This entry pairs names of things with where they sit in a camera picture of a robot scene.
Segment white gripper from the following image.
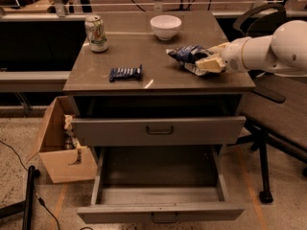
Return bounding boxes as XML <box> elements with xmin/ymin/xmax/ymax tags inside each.
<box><xmin>196</xmin><ymin>37</ymin><xmax>249</xmax><ymax>73</ymax></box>

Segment blue chip bag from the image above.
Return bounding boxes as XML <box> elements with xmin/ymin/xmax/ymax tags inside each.
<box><xmin>166</xmin><ymin>45</ymin><xmax>213</xmax><ymax>77</ymax></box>

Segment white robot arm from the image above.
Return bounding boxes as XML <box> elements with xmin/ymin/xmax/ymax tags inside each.
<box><xmin>195</xmin><ymin>20</ymin><xmax>307</xmax><ymax>75</ymax></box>

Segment white bowl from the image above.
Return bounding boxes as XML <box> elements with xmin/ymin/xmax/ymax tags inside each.
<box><xmin>150</xmin><ymin>15</ymin><xmax>181</xmax><ymax>40</ymax></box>

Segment upper grey drawer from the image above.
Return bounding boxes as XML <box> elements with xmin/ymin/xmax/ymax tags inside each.
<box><xmin>72</xmin><ymin>116</ymin><xmax>246</xmax><ymax>147</ymax></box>

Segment black office chair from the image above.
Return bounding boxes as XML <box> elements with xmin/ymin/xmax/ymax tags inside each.
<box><xmin>233</xmin><ymin>4</ymin><xmax>307</xmax><ymax>203</ymax></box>

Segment grey drawer cabinet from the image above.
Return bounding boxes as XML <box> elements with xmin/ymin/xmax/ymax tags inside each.
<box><xmin>62</xmin><ymin>11</ymin><xmax>256</xmax><ymax>151</ymax></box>

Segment blue candy bar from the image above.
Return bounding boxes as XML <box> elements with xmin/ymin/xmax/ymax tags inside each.
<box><xmin>109</xmin><ymin>65</ymin><xmax>142</xmax><ymax>81</ymax></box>

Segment green white soda can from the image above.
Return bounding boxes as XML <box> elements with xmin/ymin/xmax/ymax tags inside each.
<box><xmin>84</xmin><ymin>14</ymin><xmax>107</xmax><ymax>53</ymax></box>

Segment lower grey open drawer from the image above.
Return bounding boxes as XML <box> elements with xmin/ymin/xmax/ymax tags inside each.
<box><xmin>78</xmin><ymin>146</ymin><xmax>244</xmax><ymax>224</ymax></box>

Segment crumpled items in box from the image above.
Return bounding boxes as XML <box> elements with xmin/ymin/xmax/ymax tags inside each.
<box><xmin>63</xmin><ymin>114</ymin><xmax>83</xmax><ymax>165</ymax></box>

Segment cardboard box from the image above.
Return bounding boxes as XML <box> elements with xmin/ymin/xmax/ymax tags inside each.
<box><xmin>27</xmin><ymin>96</ymin><xmax>97</xmax><ymax>183</ymax></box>

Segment black stand leg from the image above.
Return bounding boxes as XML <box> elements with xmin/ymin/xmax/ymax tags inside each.
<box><xmin>0</xmin><ymin>165</ymin><xmax>41</xmax><ymax>230</ymax></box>

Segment black floor cable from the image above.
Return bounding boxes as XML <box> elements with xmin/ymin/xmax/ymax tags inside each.
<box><xmin>0</xmin><ymin>140</ymin><xmax>61</xmax><ymax>230</ymax></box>

